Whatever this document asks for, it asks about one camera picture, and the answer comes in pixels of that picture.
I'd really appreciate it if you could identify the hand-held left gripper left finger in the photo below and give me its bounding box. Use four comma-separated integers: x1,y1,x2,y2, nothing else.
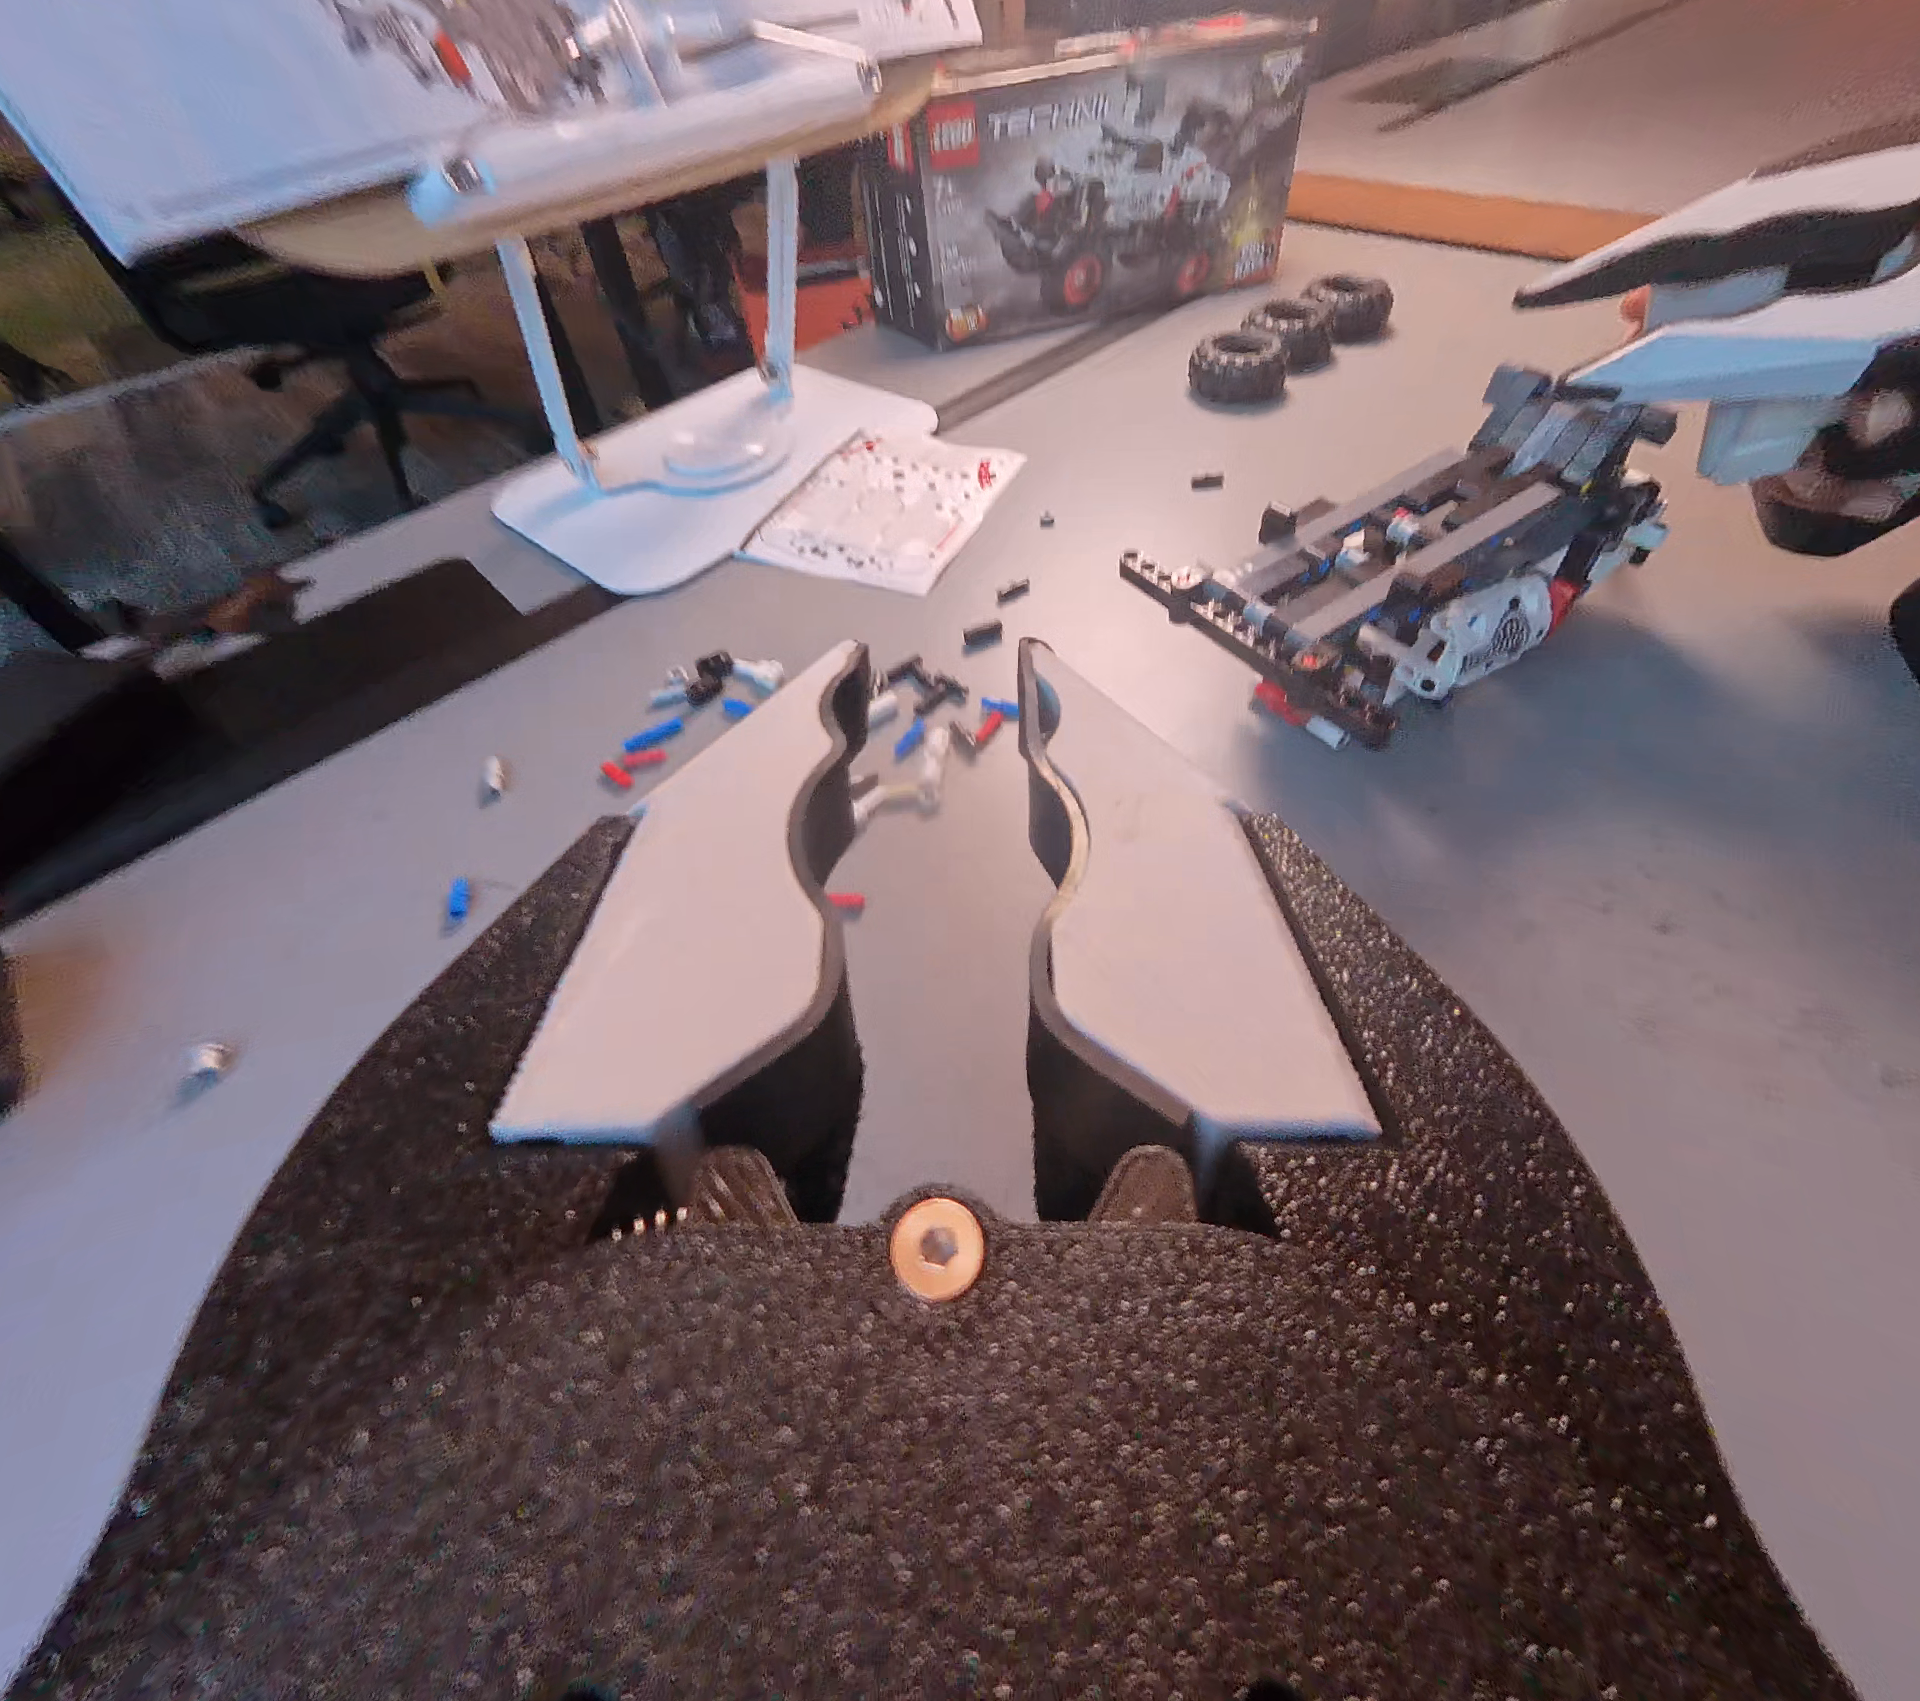
490,642,877,1148

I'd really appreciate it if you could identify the white flat board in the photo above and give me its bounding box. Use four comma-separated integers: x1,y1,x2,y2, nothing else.
490,359,939,599

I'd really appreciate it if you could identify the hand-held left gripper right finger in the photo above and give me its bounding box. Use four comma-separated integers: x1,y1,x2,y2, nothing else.
1018,641,1386,1143

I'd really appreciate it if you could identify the toy vehicle chassis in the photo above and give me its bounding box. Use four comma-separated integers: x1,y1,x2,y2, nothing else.
1121,366,1677,749

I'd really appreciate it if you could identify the toy truck cardboard box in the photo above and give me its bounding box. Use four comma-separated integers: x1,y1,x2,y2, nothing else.
865,16,1317,351

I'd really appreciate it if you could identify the black toy tire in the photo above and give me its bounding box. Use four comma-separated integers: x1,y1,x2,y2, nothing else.
1297,270,1398,346
1188,321,1293,405
1241,298,1341,373

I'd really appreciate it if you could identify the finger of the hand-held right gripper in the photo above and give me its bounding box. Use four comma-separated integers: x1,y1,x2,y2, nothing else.
1561,270,1920,489
1517,141,1920,316

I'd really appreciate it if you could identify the white sticker sheet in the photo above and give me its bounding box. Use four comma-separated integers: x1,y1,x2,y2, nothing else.
743,426,1029,599

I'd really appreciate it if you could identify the pile of small building parts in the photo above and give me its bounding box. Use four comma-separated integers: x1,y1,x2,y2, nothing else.
180,647,1038,1090

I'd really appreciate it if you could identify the black swivel chair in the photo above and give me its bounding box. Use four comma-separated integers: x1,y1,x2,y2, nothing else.
91,232,558,532

